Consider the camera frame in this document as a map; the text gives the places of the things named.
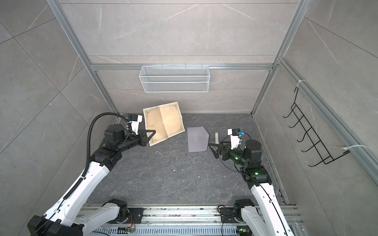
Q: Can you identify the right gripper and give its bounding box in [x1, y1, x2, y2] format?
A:
[210, 139, 250, 168]

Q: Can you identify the grey purple envelope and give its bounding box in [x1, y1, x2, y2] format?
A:
[188, 126, 209, 152]

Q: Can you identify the beige letter paper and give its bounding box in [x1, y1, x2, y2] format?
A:
[143, 102, 185, 145]

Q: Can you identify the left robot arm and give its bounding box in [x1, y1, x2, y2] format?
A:
[28, 123, 156, 236]

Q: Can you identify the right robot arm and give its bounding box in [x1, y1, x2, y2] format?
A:
[208, 139, 294, 236]

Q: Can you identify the white glue stick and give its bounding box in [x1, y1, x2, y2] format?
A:
[215, 132, 219, 144]

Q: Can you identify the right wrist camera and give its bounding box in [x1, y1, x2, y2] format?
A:
[227, 128, 243, 149]

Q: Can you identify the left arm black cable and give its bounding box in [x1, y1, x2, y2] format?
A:
[82, 112, 129, 178]

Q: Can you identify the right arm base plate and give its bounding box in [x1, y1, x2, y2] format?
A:
[218, 206, 237, 223]

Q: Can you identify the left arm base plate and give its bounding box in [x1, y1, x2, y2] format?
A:
[125, 207, 144, 225]

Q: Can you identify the aluminium rail frame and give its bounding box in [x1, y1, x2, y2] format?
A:
[76, 206, 305, 226]

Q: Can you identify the white vented cable duct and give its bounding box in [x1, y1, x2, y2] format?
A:
[89, 225, 240, 236]

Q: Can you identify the black wire hook rack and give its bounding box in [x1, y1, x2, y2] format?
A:
[283, 88, 351, 167]

